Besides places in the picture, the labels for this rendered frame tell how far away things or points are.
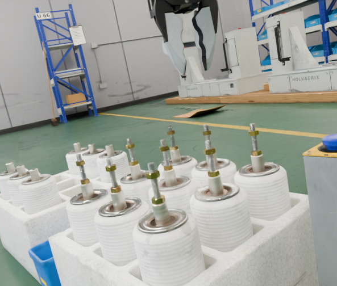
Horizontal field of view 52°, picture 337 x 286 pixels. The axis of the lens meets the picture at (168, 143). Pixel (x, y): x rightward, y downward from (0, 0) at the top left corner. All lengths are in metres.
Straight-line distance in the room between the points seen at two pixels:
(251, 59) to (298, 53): 0.80
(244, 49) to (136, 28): 3.71
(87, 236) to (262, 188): 0.34
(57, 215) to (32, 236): 0.08
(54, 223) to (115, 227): 0.40
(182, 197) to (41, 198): 0.45
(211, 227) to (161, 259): 0.11
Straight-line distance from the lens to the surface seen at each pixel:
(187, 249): 0.49
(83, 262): 0.64
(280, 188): 0.64
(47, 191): 0.96
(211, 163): 0.56
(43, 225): 0.94
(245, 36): 4.15
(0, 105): 6.92
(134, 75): 7.29
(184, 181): 0.65
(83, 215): 0.67
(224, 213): 0.54
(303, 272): 0.69
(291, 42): 3.56
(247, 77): 4.11
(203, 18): 0.55
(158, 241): 0.47
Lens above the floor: 0.45
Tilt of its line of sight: 11 degrees down
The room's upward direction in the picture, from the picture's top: 11 degrees counter-clockwise
